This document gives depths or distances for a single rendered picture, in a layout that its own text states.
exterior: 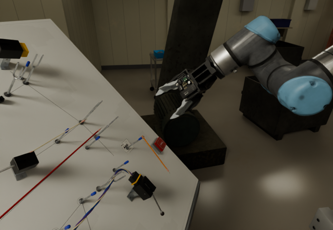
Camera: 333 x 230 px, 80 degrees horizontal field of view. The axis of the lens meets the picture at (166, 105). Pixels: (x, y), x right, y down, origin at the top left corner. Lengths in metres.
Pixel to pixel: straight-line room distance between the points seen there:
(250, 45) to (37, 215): 0.66
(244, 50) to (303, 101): 0.18
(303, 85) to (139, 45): 5.51
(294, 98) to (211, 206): 1.75
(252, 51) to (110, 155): 0.57
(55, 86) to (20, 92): 0.12
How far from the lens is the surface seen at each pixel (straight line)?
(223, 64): 0.52
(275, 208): 2.26
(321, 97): 0.45
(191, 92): 0.53
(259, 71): 0.55
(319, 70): 0.46
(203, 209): 2.05
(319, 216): 0.80
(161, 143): 0.91
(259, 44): 0.52
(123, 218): 0.74
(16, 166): 0.58
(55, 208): 0.65
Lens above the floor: 1.65
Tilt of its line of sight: 27 degrees down
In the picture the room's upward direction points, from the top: straight up
